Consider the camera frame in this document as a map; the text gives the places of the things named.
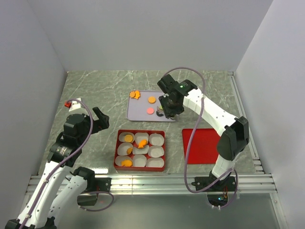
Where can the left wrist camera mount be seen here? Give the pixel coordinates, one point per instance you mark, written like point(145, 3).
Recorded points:
point(74, 106)

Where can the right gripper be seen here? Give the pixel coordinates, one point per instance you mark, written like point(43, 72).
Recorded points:
point(167, 111)

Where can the white paper cup middle right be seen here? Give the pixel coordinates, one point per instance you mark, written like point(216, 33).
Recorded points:
point(155, 151)

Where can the orange fish cookie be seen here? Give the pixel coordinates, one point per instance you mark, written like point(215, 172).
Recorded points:
point(126, 163)
point(142, 143)

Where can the orange flower cookie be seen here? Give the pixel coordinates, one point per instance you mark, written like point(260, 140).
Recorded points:
point(132, 94)

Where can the pink macaron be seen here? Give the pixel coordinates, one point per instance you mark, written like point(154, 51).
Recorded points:
point(150, 111)

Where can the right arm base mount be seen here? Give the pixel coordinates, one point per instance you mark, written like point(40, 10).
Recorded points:
point(220, 194)

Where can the red box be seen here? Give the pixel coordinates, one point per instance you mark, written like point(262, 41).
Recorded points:
point(138, 169)

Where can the aluminium rail frame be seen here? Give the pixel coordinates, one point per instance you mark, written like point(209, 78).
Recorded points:
point(109, 91)

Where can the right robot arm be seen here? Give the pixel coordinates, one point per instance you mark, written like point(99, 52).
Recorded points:
point(233, 131)

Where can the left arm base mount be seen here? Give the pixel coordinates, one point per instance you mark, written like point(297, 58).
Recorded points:
point(89, 196)

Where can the white paper cup middle left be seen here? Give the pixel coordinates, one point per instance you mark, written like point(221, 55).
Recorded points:
point(123, 148)

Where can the white paper cup top middle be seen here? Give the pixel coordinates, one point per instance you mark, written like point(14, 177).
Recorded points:
point(141, 136)

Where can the white paper cup bottom right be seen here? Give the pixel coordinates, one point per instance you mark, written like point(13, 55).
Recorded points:
point(155, 162)

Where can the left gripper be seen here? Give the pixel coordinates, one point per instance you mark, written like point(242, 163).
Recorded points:
point(101, 123)

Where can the red box lid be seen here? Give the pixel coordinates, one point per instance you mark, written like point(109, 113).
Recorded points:
point(203, 149)

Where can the white paper cup bottom left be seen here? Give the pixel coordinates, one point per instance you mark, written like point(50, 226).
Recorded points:
point(119, 159)

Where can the metal tongs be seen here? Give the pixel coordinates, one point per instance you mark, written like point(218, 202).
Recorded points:
point(173, 118)

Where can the orange round sandwich cookie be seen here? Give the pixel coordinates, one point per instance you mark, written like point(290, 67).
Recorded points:
point(151, 99)

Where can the white paper cup top left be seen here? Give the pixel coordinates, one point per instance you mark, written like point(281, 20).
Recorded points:
point(121, 136)

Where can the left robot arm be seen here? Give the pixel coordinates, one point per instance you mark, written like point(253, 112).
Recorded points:
point(59, 186)

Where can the orange fish cookie corner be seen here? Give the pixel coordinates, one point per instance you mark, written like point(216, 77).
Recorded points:
point(137, 95)

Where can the white paper cup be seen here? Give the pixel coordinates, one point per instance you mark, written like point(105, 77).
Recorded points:
point(155, 162)
point(155, 151)
point(156, 139)
point(139, 161)
point(121, 136)
point(141, 136)
point(143, 151)
point(123, 148)
point(119, 159)

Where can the orange dotted round cookie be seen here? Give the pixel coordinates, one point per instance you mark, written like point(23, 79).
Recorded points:
point(128, 138)

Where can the orange swirl cookie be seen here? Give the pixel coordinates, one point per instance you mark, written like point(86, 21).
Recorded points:
point(129, 151)

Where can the white paper cup centre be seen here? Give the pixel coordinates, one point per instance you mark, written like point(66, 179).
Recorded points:
point(143, 151)

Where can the lavender tray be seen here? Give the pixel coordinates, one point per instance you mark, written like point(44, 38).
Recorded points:
point(136, 109)

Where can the white paper cup top right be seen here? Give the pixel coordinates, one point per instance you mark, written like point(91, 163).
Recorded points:
point(156, 139)

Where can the white paper cup bottom middle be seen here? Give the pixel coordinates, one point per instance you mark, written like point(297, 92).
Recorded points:
point(139, 161)

